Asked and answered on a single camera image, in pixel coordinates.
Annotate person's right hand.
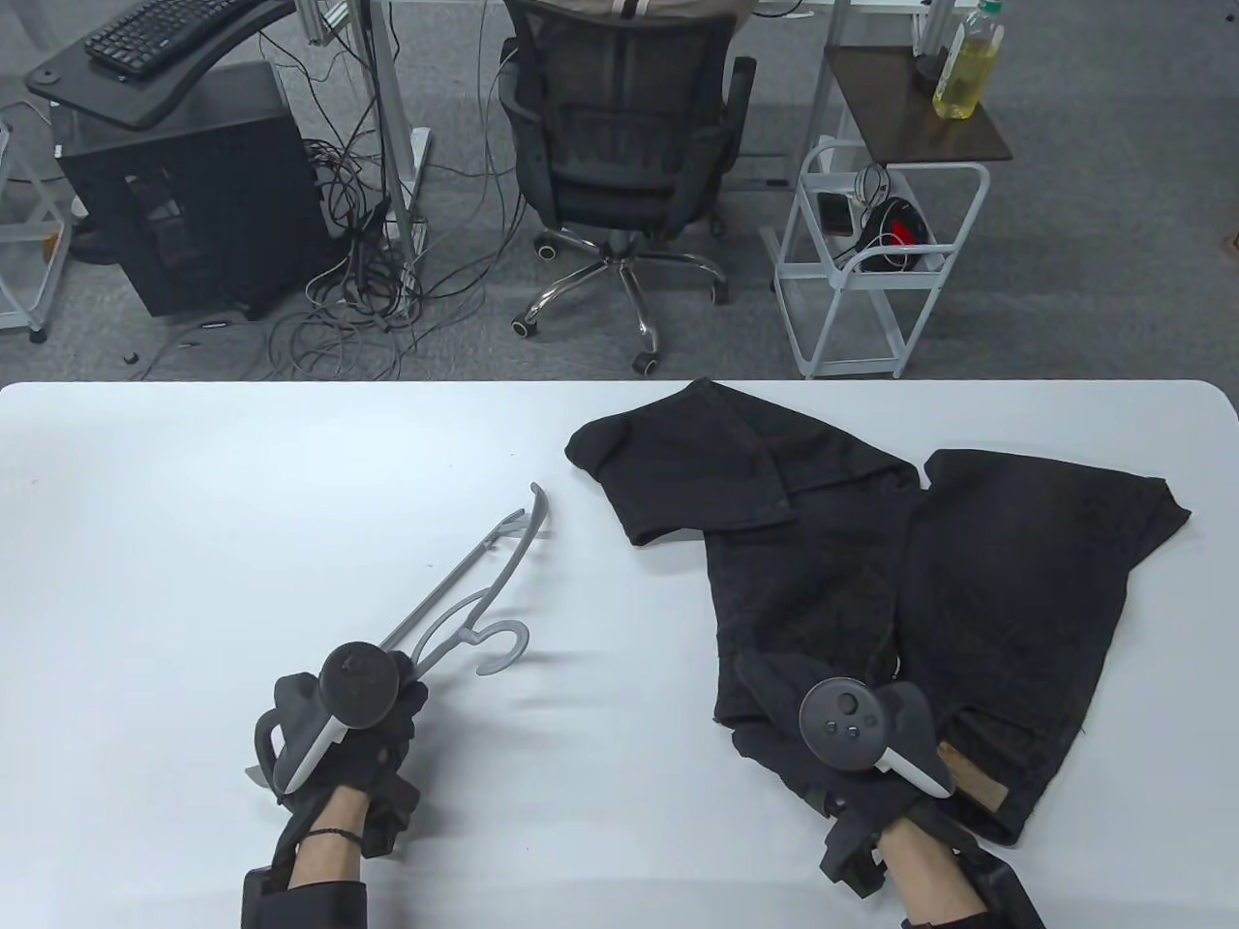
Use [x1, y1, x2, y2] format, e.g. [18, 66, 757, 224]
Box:
[733, 653, 946, 825]

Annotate person's left hand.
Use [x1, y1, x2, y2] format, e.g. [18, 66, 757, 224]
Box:
[274, 673, 429, 812]

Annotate grey hand controller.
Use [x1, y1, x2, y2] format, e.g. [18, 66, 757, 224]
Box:
[254, 642, 401, 796]
[799, 677, 954, 799]

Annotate black trousers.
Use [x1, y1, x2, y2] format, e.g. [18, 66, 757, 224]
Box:
[565, 377, 1194, 848]

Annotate grey plastic hanger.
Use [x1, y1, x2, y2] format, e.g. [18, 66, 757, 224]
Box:
[244, 482, 550, 790]

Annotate person's right forearm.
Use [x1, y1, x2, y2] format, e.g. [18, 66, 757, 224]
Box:
[876, 813, 998, 929]

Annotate black left forearm pack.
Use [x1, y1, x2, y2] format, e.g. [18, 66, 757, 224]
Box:
[242, 866, 291, 929]

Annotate black right forearm pack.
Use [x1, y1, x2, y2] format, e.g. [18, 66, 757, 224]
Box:
[953, 842, 1046, 929]

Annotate person's left forearm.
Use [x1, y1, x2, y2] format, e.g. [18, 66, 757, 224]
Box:
[286, 784, 369, 929]

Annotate black red device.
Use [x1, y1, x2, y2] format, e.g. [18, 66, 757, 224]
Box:
[857, 196, 935, 274]

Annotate white power strip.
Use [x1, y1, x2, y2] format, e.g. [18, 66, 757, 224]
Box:
[399, 221, 429, 313]

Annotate white rolling cart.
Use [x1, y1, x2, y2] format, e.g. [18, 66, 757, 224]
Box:
[771, 138, 992, 380]

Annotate black computer tower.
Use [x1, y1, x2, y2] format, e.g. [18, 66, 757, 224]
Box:
[53, 63, 335, 320]

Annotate brown side table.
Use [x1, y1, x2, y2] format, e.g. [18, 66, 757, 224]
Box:
[823, 44, 1014, 164]

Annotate black mesh office chair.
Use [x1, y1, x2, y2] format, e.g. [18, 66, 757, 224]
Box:
[496, 0, 758, 376]

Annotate yellow liquid bottle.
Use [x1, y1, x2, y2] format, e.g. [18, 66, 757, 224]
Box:
[931, 0, 1006, 121]

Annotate black keyboard tray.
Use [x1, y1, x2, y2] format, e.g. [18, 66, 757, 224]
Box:
[26, 0, 296, 132]

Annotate black keyboard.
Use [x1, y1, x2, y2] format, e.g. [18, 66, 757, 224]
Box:
[83, 0, 255, 80]

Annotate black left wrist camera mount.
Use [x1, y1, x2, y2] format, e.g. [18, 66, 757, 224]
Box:
[360, 769, 423, 858]

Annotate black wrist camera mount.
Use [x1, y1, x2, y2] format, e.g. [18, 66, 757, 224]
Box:
[360, 769, 423, 858]
[821, 803, 891, 896]

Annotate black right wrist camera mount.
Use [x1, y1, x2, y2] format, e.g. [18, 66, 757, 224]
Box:
[821, 803, 891, 896]

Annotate tangle of black cables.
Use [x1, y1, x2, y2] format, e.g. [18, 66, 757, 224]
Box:
[266, 58, 524, 383]

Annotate white wire frame cart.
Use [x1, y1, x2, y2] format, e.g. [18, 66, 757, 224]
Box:
[0, 102, 74, 345]

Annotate white desk frame post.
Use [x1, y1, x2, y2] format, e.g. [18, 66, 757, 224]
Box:
[368, 0, 434, 262]

